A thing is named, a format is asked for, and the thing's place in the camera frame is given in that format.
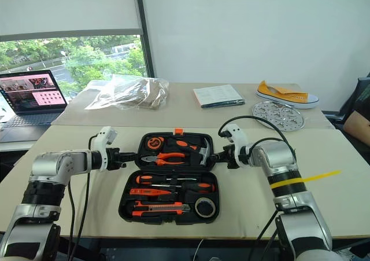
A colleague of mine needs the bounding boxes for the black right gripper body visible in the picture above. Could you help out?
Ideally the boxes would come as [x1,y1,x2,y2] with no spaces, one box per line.
[222,144,239,170]

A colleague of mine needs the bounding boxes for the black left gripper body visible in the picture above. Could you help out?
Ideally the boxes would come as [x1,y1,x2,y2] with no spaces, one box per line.
[105,147,128,171]

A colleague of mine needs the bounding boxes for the screwdriver with orange capped handle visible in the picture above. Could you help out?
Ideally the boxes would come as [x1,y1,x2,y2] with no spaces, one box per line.
[136,174,201,186]

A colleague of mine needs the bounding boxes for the long thin shaft screwdriver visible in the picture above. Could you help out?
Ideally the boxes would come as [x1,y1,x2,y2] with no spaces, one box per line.
[151,182,216,194]

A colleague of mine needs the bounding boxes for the orange voltage tester pen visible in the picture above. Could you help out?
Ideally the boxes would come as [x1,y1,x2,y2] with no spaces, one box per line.
[129,188,172,198]

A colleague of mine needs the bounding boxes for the black plastic tool case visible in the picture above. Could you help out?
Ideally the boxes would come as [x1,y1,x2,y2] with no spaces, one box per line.
[117,127,221,226]

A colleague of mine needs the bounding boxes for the black electrical tape roll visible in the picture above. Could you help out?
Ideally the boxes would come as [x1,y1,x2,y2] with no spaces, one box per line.
[194,197,217,218]

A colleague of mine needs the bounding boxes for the orange black utility knife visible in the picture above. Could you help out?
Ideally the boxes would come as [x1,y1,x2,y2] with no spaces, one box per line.
[131,200,191,217]

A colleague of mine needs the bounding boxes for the claw hammer with orange grip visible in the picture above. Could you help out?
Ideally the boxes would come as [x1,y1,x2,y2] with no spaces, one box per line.
[165,136,214,167]

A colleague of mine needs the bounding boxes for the orange black tape measure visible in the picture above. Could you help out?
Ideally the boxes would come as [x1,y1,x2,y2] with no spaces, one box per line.
[145,136,166,150]

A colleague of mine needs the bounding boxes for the white printed booklet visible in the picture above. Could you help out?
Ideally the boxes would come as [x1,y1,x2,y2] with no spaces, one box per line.
[193,84,246,109]

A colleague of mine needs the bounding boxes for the clear plastic bag with paper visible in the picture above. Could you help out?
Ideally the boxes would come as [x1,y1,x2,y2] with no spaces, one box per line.
[83,73,170,111]

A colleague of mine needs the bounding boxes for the round metal steamer rack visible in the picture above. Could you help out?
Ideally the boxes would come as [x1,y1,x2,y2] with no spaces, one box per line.
[250,100,306,133]

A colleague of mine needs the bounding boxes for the yellow canvas sneaker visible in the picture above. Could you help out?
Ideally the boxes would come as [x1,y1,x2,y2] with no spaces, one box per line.
[254,80,320,110]

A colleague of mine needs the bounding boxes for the yellow zip tie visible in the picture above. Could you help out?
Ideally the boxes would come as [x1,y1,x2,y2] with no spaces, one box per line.
[269,170,342,190]

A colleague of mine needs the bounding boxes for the open dark laptop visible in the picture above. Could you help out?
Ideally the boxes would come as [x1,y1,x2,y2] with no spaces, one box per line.
[0,69,69,144]

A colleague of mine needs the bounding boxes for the black office chair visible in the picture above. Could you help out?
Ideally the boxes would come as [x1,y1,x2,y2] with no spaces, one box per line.
[321,76,370,126]

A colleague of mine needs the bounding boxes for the person's black shirt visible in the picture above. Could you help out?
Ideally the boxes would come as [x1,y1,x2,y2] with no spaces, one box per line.
[351,83,370,120]

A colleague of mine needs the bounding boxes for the white roller blind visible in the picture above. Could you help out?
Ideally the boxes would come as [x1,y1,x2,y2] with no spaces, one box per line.
[0,0,143,42]

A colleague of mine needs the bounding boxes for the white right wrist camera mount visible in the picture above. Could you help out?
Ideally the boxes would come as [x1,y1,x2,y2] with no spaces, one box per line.
[223,123,250,168]

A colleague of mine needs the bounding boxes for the orange handled pliers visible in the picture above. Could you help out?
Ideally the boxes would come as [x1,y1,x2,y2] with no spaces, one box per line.
[140,152,187,167]

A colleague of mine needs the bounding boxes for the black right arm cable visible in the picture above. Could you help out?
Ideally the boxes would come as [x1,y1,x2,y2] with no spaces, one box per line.
[217,115,298,261]

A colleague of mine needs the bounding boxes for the thin white cable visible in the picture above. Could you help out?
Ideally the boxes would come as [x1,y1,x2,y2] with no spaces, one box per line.
[193,237,205,261]

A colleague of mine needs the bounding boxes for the dark window frame post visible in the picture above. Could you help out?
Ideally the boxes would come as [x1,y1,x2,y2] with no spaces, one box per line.
[133,0,156,78]

